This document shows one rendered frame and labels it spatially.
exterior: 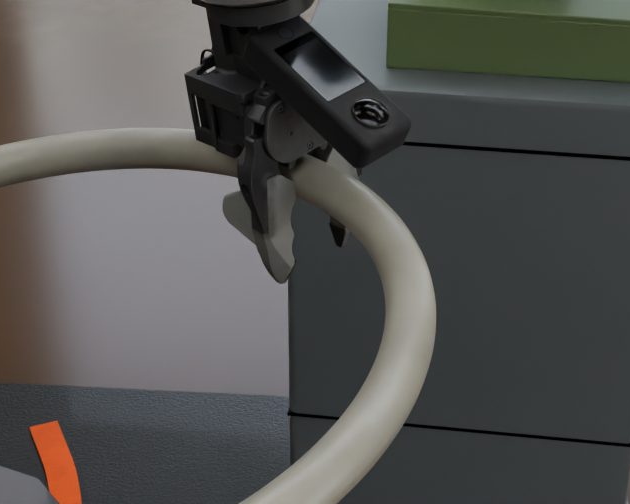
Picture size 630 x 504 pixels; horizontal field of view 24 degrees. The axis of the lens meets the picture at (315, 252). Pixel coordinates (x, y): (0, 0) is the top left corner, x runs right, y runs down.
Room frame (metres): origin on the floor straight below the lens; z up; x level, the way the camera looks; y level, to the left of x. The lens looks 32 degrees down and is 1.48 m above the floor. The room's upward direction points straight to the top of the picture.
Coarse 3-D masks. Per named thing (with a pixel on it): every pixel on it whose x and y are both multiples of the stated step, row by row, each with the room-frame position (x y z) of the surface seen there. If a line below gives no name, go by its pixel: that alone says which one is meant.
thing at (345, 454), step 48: (48, 144) 0.95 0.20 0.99; (96, 144) 0.94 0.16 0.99; (144, 144) 0.94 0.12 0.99; (192, 144) 0.93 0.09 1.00; (336, 192) 0.84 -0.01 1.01; (384, 240) 0.77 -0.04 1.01; (384, 288) 0.73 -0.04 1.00; (432, 288) 0.73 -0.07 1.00; (384, 336) 0.68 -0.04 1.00; (432, 336) 0.68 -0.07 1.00; (384, 384) 0.63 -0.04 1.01; (336, 432) 0.59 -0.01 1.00; (384, 432) 0.60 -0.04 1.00; (288, 480) 0.56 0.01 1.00; (336, 480) 0.57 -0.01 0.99
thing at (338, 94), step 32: (256, 32) 0.87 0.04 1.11; (288, 32) 0.88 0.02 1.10; (256, 64) 0.87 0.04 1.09; (288, 64) 0.85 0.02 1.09; (320, 64) 0.86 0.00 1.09; (352, 64) 0.87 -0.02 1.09; (288, 96) 0.85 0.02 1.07; (320, 96) 0.83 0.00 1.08; (352, 96) 0.84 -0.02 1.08; (384, 96) 0.85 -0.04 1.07; (320, 128) 0.83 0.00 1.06; (352, 128) 0.81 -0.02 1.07; (384, 128) 0.82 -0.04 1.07; (352, 160) 0.81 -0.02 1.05
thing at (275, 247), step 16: (240, 192) 0.88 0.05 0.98; (272, 192) 0.86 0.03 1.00; (288, 192) 0.87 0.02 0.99; (224, 208) 0.89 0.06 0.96; (240, 208) 0.88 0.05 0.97; (272, 208) 0.85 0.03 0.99; (288, 208) 0.86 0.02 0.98; (240, 224) 0.88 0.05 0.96; (272, 224) 0.85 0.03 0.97; (288, 224) 0.86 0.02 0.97; (256, 240) 0.86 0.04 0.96; (272, 240) 0.85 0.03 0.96; (288, 240) 0.86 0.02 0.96; (272, 256) 0.85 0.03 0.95; (288, 256) 0.86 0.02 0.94; (272, 272) 0.86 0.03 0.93; (288, 272) 0.86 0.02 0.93
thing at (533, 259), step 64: (320, 0) 1.57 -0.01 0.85; (384, 0) 1.56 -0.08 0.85; (384, 64) 1.39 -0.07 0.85; (448, 128) 1.32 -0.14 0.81; (512, 128) 1.31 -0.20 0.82; (576, 128) 1.30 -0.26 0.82; (384, 192) 1.33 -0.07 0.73; (448, 192) 1.32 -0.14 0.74; (512, 192) 1.31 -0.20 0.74; (576, 192) 1.30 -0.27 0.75; (320, 256) 1.34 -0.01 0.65; (448, 256) 1.32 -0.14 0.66; (512, 256) 1.31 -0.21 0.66; (576, 256) 1.30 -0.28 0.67; (320, 320) 1.34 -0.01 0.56; (384, 320) 1.33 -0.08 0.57; (448, 320) 1.32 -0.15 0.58; (512, 320) 1.31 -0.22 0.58; (576, 320) 1.30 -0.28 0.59; (320, 384) 1.34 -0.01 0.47; (448, 384) 1.32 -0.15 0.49; (512, 384) 1.31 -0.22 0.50; (576, 384) 1.30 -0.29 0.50; (448, 448) 1.32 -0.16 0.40; (512, 448) 1.31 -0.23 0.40; (576, 448) 1.30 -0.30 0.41
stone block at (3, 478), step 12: (0, 468) 0.92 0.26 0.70; (0, 480) 0.88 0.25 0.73; (12, 480) 0.92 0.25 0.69; (24, 480) 0.96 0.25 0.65; (36, 480) 1.01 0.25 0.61; (0, 492) 0.83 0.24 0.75; (12, 492) 0.87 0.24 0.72; (24, 492) 0.91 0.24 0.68; (36, 492) 0.96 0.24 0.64; (48, 492) 1.01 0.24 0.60
